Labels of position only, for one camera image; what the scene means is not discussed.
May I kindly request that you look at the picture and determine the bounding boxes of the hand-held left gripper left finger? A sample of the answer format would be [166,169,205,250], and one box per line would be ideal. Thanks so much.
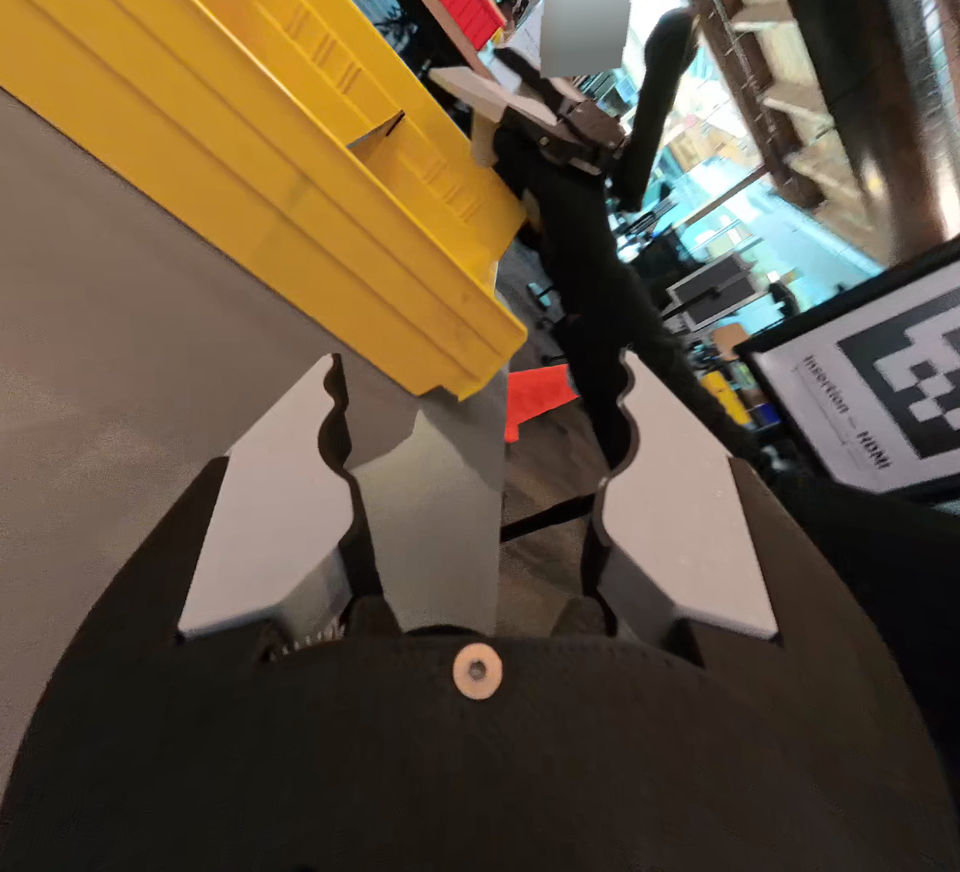
[177,353,385,651]

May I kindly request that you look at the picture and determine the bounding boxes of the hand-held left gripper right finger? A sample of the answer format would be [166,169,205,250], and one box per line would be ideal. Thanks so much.
[579,351,781,649]

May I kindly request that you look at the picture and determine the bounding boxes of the yellow plastic bin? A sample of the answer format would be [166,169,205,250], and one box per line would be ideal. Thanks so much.
[0,0,530,402]

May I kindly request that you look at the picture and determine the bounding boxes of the black stand leg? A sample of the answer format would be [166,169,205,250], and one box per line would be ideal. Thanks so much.
[499,493,603,544]

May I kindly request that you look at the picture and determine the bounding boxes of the small yellow crate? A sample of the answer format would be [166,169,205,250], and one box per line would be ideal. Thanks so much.
[699,369,742,414]

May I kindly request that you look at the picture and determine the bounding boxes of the orange plastic piece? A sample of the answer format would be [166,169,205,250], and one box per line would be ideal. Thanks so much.
[504,364,583,444]

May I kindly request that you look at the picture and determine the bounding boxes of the black equipment case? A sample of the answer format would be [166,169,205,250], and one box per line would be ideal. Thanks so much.
[663,249,775,334]

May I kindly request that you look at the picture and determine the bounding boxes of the framed marker sign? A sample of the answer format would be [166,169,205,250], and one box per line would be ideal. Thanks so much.
[733,240,960,499]

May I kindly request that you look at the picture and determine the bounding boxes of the dark bin divider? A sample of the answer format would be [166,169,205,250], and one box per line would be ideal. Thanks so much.
[345,110,408,154]

